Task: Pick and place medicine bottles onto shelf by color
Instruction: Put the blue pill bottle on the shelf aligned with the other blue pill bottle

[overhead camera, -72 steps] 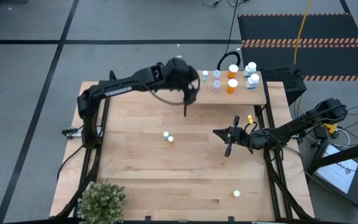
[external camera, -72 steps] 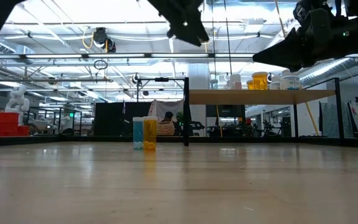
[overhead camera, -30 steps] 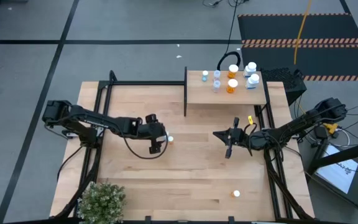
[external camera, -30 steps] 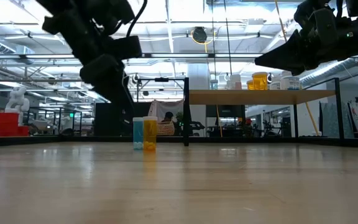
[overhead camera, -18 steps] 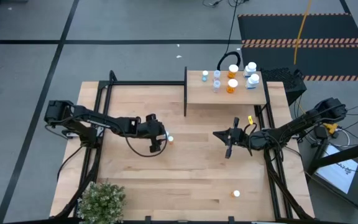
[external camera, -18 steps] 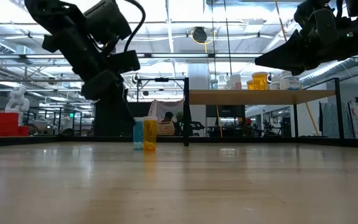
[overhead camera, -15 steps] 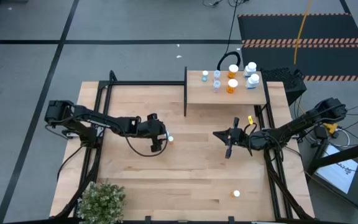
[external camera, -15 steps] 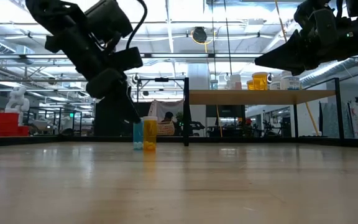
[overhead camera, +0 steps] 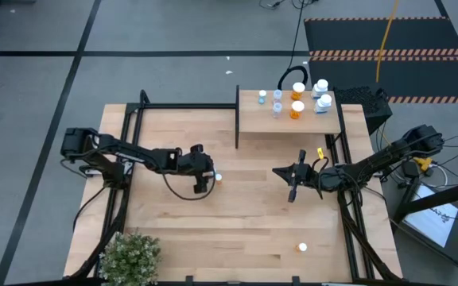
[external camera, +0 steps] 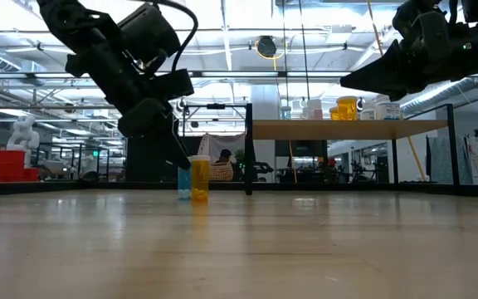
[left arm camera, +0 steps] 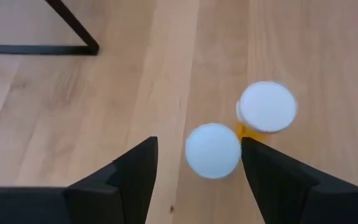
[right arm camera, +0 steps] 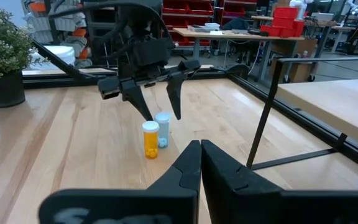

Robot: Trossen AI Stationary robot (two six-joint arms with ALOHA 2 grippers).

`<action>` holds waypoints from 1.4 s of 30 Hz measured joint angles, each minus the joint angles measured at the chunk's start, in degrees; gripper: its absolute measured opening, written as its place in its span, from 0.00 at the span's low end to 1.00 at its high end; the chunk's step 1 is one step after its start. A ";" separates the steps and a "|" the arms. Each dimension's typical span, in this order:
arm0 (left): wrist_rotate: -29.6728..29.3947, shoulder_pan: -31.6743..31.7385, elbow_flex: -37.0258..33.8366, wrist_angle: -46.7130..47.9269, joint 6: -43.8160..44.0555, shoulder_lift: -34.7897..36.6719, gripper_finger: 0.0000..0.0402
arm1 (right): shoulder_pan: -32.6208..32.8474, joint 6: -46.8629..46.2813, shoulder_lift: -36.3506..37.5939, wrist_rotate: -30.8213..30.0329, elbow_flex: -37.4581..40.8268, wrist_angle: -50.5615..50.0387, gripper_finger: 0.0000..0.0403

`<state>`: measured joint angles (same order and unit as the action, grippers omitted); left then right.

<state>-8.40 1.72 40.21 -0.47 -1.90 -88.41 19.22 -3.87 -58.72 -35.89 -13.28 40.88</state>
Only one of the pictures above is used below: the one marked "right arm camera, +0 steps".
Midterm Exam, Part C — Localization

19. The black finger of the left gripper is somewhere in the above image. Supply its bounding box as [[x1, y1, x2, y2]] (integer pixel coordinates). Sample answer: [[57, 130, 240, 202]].
[[121, 79, 154, 122], [166, 73, 188, 121]]

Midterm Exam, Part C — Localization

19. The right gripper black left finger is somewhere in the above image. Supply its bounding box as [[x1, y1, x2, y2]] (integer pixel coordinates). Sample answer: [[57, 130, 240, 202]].
[[38, 139, 202, 224]]

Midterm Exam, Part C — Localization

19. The brown cardboard box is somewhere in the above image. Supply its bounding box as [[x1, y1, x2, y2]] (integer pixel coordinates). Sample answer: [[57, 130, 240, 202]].
[[270, 39, 319, 83]]

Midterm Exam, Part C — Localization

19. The green artificial potted plant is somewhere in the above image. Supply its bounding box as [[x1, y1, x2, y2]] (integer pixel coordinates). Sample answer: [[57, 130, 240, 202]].
[[0, 0, 40, 109]]

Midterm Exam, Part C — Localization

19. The red storage crate stack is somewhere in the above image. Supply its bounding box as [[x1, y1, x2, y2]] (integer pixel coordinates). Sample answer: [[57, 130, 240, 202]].
[[259, 6, 306, 39]]

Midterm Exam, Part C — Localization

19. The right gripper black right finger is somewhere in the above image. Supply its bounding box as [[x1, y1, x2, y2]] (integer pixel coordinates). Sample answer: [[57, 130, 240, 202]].
[[200, 139, 358, 224]]

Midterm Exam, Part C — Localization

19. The small amber pill bottle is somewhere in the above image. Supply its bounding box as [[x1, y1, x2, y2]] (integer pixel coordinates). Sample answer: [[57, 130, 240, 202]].
[[141, 120, 160, 160]]

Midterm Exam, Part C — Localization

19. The red bin shelving rack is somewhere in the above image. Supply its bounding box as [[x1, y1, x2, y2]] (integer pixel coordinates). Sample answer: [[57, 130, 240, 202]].
[[162, 0, 257, 47]]

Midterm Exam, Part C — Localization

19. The black shelf side frame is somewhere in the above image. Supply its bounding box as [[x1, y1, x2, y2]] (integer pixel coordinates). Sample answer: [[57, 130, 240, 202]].
[[246, 57, 358, 171]]

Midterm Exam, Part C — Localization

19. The wooden shelf board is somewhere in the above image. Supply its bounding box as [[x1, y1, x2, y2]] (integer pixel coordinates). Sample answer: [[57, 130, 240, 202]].
[[277, 77, 358, 152]]

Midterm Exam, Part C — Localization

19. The wooden work table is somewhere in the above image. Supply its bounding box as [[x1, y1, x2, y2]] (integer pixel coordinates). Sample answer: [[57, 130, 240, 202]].
[[172, 27, 306, 83]]

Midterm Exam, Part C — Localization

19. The small blue pill bottle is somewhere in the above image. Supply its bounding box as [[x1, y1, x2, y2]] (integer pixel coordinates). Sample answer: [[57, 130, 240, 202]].
[[154, 111, 172, 149]]

